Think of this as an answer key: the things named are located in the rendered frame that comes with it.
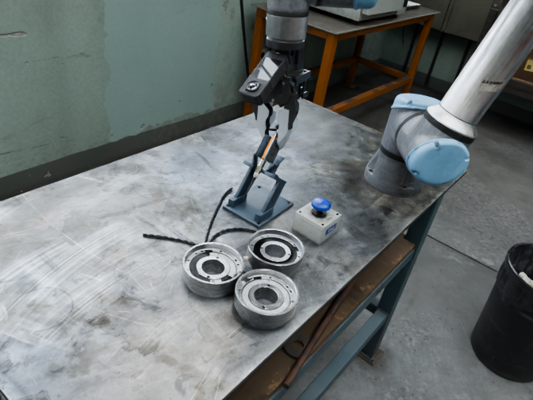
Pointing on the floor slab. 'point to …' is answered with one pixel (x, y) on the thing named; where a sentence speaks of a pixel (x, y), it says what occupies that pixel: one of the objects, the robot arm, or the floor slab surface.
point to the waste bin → (508, 319)
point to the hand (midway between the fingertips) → (271, 142)
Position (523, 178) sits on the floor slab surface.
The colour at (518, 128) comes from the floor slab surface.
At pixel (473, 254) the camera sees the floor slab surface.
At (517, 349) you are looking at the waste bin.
